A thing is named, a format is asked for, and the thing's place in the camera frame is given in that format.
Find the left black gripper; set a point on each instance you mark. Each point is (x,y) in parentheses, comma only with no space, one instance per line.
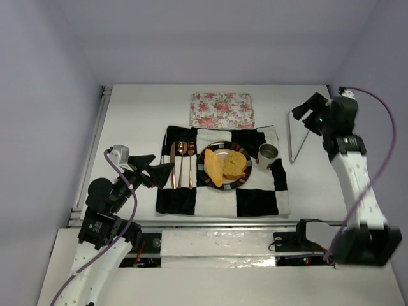
(138,171)

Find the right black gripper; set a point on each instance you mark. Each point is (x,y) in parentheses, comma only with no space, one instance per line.
(312,113)

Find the round brown bread piece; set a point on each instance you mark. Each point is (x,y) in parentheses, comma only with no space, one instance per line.
(235,165)

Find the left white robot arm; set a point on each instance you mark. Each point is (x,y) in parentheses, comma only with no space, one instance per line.
(104,238)

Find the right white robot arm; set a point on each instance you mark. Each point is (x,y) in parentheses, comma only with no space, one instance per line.
(365,237)

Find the copper knife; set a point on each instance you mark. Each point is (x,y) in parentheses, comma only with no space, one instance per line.
(172,160)

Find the copper spoon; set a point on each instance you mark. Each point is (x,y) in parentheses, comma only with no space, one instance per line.
(182,149)

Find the copper fork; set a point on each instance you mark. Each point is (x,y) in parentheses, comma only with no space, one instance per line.
(190,151)

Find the dark rimmed ceramic plate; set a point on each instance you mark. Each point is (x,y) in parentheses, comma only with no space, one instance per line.
(222,149)

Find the metal cup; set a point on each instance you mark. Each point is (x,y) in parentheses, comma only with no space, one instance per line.
(267,154)

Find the floral rectangular tray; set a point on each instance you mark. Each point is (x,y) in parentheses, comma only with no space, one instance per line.
(221,110)

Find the black white checkered placemat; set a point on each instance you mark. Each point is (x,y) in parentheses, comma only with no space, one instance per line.
(264,194)

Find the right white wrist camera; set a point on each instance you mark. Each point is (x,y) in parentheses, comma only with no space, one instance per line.
(345,92)

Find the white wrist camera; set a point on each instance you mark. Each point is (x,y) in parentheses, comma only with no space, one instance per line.
(119,156)
(345,92)

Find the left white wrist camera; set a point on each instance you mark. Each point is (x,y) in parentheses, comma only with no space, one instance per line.
(119,156)

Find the aluminium frame rail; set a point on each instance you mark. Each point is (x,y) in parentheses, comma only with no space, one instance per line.
(74,220)

